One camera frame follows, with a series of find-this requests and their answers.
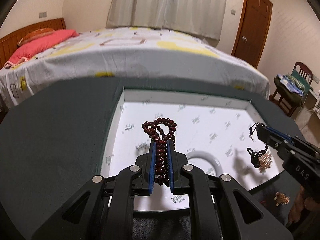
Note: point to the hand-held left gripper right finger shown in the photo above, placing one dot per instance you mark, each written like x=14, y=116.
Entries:
x=171, y=165

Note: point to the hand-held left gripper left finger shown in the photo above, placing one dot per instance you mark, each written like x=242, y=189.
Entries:
x=151, y=165

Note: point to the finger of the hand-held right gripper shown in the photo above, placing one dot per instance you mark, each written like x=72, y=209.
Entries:
x=265, y=135
x=277, y=133

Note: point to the shallow white printed box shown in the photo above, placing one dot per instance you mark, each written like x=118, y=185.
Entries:
x=200, y=135

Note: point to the person's right hand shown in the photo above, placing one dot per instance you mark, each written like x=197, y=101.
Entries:
x=297, y=205

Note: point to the white bangle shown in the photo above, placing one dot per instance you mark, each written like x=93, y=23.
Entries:
x=215, y=160

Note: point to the pile of folded clothes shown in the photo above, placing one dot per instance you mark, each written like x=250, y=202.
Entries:
x=290, y=87

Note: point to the wooden chair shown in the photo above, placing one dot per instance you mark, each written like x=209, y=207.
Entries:
x=303, y=71

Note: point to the bed with printed sheet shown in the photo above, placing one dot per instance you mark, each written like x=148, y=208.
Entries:
x=140, y=55

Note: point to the brown wooden door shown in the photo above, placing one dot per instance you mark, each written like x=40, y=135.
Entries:
x=252, y=25

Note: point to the white curtain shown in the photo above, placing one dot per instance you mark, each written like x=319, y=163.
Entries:
x=170, y=5

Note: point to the pink pillow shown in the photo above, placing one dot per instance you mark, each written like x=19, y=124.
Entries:
x=40, y=43

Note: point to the orange patterned pillow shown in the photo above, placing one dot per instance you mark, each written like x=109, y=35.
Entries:
x=35, y=35

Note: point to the wooden headboard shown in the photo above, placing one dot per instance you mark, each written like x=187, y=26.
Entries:
x=15, y=38

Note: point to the wall switch beside door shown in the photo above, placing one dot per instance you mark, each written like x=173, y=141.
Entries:
x=233, y=12

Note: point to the wall plate above headboard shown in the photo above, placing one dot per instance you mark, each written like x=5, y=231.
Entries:
x=43, y=14

